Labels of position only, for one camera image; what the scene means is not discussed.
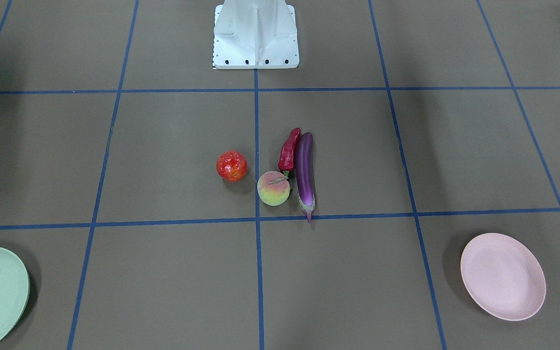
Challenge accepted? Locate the red tomato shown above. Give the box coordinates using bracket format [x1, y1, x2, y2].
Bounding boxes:
[215, 149, 248, 182]

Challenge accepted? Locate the red chili pepper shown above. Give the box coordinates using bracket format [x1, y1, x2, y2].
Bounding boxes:
[278, 128, 301, 177]

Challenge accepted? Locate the yellow pink peach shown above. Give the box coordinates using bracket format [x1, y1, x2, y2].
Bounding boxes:
[256, 171, 291, 206]

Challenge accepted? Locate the pink plate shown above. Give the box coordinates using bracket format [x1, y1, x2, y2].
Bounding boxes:
[460, 233, 547, 321]

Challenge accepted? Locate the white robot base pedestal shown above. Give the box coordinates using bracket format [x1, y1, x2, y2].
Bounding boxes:
[212, 0, 300, 70]

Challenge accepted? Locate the purple eggplant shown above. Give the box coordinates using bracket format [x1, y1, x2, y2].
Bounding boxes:
[294, 132, 315, 223]

